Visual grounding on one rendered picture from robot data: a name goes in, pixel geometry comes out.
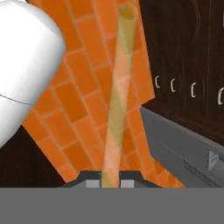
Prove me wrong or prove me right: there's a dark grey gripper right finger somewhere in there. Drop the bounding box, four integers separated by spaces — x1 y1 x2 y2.
118 170 162 189

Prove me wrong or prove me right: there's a white rounded object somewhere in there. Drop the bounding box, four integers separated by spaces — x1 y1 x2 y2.
0 0 67 149

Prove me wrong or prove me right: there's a dark wood cupboard run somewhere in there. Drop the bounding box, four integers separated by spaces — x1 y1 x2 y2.
137 0 224 147

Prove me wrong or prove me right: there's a grey open drawer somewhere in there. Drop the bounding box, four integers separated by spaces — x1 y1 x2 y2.
139 106 224 189

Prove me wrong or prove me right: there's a dark wood cabinet front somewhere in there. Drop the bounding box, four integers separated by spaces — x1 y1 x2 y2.
0 124 68 189

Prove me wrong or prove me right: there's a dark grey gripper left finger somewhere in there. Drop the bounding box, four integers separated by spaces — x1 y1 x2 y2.
59 170 103 189

